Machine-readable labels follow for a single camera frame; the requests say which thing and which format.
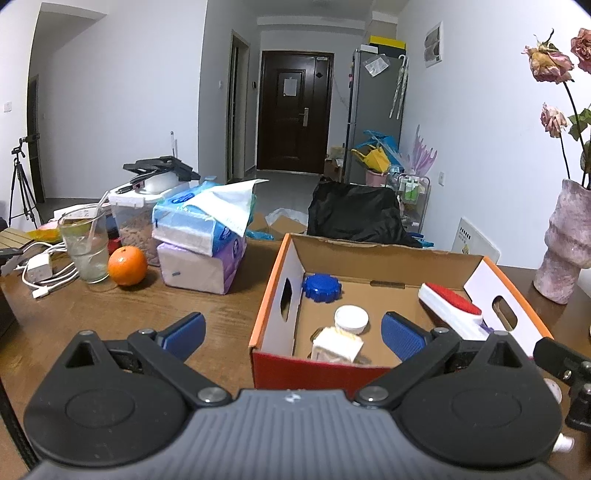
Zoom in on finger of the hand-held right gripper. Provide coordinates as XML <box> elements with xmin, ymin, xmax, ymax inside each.
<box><xmin>533</xmin><ymin>337</ymin><xmax>588</xmax><ymax>385</ymax></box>

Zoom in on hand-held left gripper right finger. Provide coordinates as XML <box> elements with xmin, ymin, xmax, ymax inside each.
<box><xmin>355</xmin><ymin>311</ymin><xmax>529</xmax><ymax>408</ymax></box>

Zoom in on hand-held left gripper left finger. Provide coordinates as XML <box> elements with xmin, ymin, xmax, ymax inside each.
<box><xmin>62</xmin><ymin>312</ymin><xmax>232</xmax><ymax>409</ymax></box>

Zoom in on white plastic lid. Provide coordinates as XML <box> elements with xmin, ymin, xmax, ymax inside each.
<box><xmin>334</xmin><ymin>305</ymin><xmax>370</xmax><ymax>335</ymax></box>

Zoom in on red and white lint brush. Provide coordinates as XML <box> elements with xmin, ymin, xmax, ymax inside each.
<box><xmin>418</xmin><ymin>282</ymin><xmax>496</xmax><ymax>341</ymax></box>

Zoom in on cream labelled bottle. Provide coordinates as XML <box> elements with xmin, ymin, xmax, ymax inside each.
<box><xmin>308</xmin><ymin>326</ymin><xmax>371</xmax><ymax>365</ymax></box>

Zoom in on blue plastic lid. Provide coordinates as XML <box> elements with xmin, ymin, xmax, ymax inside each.
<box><xmin>302</xmin><ymin>273</ymin><xmax>343</xmax><ymax>304</ymax></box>

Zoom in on orange-edged cardboard box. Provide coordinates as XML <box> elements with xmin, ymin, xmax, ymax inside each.
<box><xmin>248</xmin><ymin>233</ymin><xmax>555</xmax><ymax>391</ymax></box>

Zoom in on purple tissue pack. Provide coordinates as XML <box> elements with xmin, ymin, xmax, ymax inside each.
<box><xmin>157</xmin><ymin>237</ymin><xmax>247</xmax><ymax>295</ymax></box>

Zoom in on orange fruit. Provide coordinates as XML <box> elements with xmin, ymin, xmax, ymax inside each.
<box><xmin>108</xmin><ymin>246</ymin><xmax>148</xmax><ymax>287</ymax></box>

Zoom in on blue tissue pack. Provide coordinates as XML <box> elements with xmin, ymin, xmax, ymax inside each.
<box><xmin>152</xmin><ymin>179</ymin><xmax>269</xmax><ymax>257</ymax></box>

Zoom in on pink ceramic vase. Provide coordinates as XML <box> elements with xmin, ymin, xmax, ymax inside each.
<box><xmin>533</xmin><ymin>178</ymin><xmax>591</xmax><ymax>305</ymax></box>

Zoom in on white leaning board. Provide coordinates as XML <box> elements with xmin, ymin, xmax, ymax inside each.
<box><xmin>453</xmin><ymin>217</ymin><xmax>502</xmax><ymax>265</ymax></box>

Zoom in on clear container with white lid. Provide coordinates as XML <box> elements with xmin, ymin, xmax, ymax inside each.
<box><xmin>109</xmin><ymin>187</ymin><xmax>163</xmax><ymax>267</ymax></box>

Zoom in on glass cup with straw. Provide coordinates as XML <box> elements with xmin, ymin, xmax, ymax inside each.
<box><xmin>58</xmin><ymin>208</ymin><xmax>110</xmax><ymax>284</ymax></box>

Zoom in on black covered chair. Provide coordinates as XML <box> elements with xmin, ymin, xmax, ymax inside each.
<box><xmin>307</xmin><ymin>181</ymin><xmax>422</xmax><ymax>249</ymax></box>

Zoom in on open brown carton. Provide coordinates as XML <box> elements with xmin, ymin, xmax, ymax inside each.
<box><xmin>247</xmin><ymin>212</ymin><xmax>309</xmax><ymax>241</ymax></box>

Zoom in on metal trolley rack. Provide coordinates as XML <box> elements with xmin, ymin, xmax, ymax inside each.
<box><xmin>385</xmin><ymin>165</ymin><xmax>431</xmax><ymax>234</ymax></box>

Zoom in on white round appliance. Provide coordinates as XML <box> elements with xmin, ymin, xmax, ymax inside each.
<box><xmin>141</xmin><ymin>174</ymin><xmax>178</xmax><ymax>193</ymax></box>

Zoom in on white plastic bag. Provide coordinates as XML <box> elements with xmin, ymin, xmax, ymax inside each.
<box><xmin>265</xmin><ymin>208</ymin><xmax>309</xmax><ymax>228</ymax></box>

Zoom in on white charger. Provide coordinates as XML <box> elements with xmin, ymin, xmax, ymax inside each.
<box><xmin>27</xmin><ymin>255</ymin><xmax>54</xmax><ymax>283</ymax></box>

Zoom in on black folding stand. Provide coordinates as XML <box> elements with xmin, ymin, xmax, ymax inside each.
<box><xmin>116</xmin><ymin>156</ymin><xmax>202</xmax><ymax>195</ymax></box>

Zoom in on yellow packet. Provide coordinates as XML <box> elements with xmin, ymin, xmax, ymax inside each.
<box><xmin>28</xmin><ymin>226</ymin><xmax>63</xmax><ymax>244</ymax></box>

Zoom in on yellow bag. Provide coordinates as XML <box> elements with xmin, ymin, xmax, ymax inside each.
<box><xmin>352</xmin><ymin>145</ymin><xmax>391</xmax><ymax>175</ymax></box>

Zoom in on wooden slatted block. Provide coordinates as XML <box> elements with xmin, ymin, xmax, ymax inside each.
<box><xmin>0</xmin><ymin>228</ymin><xmax>34</xmax><ymax>252</ymax></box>

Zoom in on blue plastic bag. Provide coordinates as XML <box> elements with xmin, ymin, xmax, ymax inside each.
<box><xmin>360</xmin><ymin>130</ymin><xmax>402</xmax><ymax>166</ymax></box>

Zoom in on black tripod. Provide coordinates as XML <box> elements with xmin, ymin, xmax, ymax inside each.
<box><xmin>8</xmin><ymin>134</ymin><xmax>41</xmax><ymax>232</ymax></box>

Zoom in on grey refrigerator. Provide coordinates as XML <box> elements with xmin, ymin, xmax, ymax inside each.
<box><xmin>342</xmin><ymin>48</ymin><xmax>409</xmax><ymax>186</ymax></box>

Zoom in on dark brown door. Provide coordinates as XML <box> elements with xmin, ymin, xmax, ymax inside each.
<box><xmin>256</xmin><ymin>50</ymin><xmax>334</xmax><ymax>175</ymax></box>

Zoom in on folded pale umbrella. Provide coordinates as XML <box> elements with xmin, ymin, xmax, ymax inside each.
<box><xmin>389</xmin><ymin>54</ymin><xmax>410</xmax><ymax>120</ymax></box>

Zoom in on bunch of dried pink roses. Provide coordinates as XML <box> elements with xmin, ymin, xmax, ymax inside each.
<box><xmin>523</xmin><ymin>27</ymin><xmax>591</xmax><ymax>190</ymax></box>

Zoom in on yellow and black box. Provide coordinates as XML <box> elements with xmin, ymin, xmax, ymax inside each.
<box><xmin>369</xmin><ymin>34</ymin><xmax>408</xmax><ymax>51</ymax></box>

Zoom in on white cables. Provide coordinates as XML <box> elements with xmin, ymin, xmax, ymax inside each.
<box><xmin>17</xmin><ymin>241</ymin><xmax>83</xmax><ymax>300</ymax></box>

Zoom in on white wall panel box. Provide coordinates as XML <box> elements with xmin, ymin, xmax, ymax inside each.
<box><xmin>424</xmin><ymin>21</ymin><xmax>444</xmax><ymax>69</ymax></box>

